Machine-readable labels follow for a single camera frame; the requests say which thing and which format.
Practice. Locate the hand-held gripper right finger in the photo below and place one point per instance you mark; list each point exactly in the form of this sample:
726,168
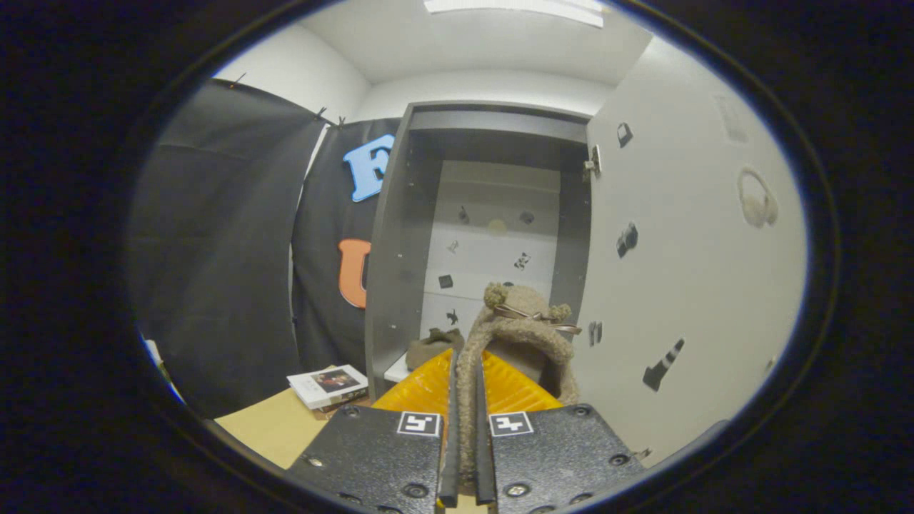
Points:
484,464

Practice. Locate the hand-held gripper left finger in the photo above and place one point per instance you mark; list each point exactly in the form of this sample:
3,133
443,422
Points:
450,464

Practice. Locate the brown fuzzy shoe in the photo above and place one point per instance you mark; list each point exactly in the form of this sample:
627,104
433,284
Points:
500,335
432,346

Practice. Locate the dark grey shoe cabinet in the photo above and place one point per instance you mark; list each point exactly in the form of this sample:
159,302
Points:
400,250

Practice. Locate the light grey shoe cabinet door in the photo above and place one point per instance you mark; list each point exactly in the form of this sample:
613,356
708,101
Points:
700,285

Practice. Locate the white book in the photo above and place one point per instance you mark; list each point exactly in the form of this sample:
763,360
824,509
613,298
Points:
328,385

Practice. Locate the black backdrop cloth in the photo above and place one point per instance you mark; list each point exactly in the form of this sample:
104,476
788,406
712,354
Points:
221,250

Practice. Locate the long ceiling light panel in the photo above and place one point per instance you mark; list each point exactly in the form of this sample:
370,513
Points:
514,8

